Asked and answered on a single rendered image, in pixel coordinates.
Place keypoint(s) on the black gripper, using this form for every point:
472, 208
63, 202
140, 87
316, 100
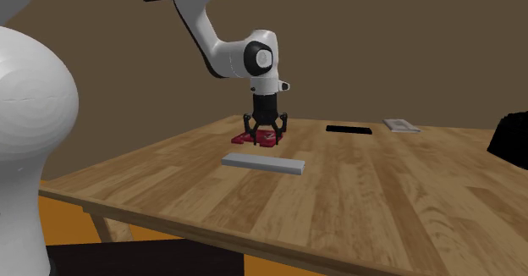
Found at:
264, 106

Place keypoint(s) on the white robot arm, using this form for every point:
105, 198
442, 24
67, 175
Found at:
33, 102

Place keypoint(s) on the red flat book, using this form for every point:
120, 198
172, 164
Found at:
268, 138

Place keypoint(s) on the long grey box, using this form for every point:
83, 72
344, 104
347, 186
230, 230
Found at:
264, 163

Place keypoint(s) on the black flat remote control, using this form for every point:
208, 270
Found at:
348, 129

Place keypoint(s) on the wooden table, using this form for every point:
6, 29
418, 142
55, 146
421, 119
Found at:
330, 209

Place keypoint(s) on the grey flat book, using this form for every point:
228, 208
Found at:
401, 125

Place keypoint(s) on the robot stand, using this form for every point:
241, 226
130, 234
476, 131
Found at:
144, 258

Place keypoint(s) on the black bulky object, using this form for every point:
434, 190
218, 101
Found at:
511, 141

